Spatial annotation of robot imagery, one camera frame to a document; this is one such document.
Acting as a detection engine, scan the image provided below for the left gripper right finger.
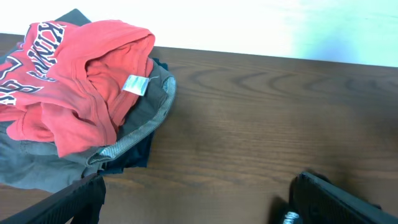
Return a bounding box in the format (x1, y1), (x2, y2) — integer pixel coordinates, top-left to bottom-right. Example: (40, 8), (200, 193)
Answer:
(289, 171), (397, 224)

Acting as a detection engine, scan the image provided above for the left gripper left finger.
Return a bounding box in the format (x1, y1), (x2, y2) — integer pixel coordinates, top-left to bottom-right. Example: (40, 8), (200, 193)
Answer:
(1, 174), (106, 224)

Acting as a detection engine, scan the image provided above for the grey folded garment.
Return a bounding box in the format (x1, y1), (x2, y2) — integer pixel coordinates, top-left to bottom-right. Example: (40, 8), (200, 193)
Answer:
(0, 8), (177, 194)

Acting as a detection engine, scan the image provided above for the dark navy folded garment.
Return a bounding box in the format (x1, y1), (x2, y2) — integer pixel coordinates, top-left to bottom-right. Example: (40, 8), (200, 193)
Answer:
(98, 58), (177, 175)

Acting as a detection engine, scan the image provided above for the red printed t-shirt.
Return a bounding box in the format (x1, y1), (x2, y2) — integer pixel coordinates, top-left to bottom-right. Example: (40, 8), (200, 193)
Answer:
(1, 20), (155, 157)

